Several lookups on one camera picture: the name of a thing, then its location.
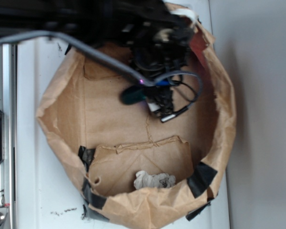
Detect dark green plastic pickle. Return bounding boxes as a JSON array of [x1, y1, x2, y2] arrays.
[[120, 85, 145, 105]]

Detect black tape strip right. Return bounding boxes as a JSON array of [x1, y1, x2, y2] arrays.
[[187, 162, 218, 198]]

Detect grey cable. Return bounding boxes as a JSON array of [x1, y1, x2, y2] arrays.
[[0, 30, 203, 124]]

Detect black tape strip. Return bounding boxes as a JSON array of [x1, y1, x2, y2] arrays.
[[82, 178, 107, 209], [187, 162, 218, 198]]

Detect white plastic tray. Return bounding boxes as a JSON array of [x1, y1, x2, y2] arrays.
[[14, 0, 231, 229]]

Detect brown paper bag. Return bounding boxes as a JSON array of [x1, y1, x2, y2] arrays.
[[35, 2, 236, 229]]

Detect black tape strip lower left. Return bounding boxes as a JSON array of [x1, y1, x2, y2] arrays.
[[82, 178, 107, 209]]

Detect aluminium frame rail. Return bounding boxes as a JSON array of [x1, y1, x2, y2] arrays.
[[0, 44, 17, 229]]

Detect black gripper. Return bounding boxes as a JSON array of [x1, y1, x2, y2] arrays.
[[130, 14, 195, 119]]

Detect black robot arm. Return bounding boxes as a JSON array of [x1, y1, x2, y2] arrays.
[[0, 0, 193, 122]]

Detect crumpled white paper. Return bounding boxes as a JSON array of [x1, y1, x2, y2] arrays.
[[133, 170, 176, 190]]

